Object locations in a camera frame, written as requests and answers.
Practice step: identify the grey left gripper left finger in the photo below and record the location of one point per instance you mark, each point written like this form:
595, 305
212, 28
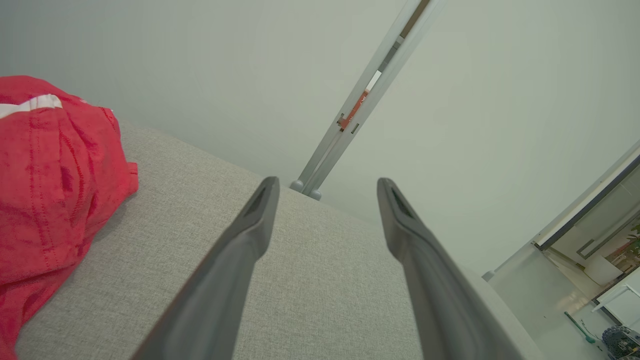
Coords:
220, 300

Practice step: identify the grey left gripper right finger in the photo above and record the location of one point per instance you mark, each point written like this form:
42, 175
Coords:
440, 300

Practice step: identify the red shorts with white stripe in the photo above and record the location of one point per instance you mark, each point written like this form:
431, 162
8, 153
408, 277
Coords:
50, 190

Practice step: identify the white table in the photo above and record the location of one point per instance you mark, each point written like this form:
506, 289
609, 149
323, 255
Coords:
620, 300

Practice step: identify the grey metal partition post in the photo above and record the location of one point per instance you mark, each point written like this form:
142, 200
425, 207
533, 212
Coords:
330, 150

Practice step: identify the orange latch on post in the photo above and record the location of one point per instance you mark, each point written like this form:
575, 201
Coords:
354, 112

